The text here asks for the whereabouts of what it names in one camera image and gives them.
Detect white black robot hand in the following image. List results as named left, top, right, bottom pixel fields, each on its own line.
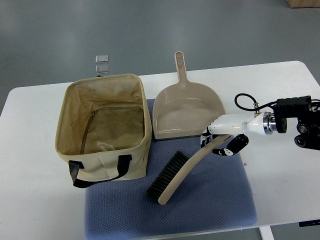
left=200, top=112, right=277, bottom=156

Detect beige hand broom black bristles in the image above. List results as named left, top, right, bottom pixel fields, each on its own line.
left=146, top=135, right=232, bottom=205

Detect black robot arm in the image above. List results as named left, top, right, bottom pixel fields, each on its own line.
left=234, top=93, right=320, bottom=150

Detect beige plastic dustpan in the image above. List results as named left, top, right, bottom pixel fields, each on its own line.
left=152, top=51, right=226, bottom=140

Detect blue textured mat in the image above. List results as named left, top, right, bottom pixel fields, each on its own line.
left=83, top=98, right=258, bottom=240

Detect white table leg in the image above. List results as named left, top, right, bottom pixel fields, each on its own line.
left=259, top=226, right=275, bottom=240

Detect black table control panel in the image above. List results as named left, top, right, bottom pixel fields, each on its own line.
left=298, top=219, right=320, bottom=228

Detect lower clear floor plate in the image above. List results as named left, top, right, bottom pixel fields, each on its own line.
left=95, top=64, right=109, bottom=74

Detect yellow fabric bag black handles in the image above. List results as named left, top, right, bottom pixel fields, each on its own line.
left=55, top=74, right=152, bottom=188

